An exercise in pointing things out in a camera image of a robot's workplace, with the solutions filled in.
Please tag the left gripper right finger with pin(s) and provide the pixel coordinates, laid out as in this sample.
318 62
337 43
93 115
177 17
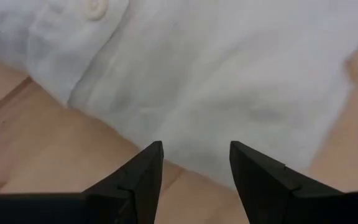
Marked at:
275 202

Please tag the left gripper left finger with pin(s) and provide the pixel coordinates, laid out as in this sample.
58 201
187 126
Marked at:
129 199

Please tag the white garment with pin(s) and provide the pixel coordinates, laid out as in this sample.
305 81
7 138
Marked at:
213 77

